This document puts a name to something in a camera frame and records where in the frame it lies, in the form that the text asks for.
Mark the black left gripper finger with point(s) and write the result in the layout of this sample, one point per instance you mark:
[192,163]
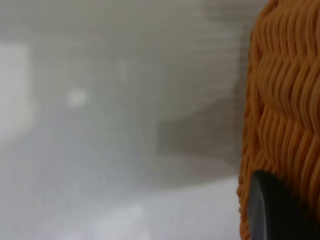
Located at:
[272,210]

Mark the orange woven wicker basket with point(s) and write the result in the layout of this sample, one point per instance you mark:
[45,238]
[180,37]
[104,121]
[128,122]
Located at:
[282,87]

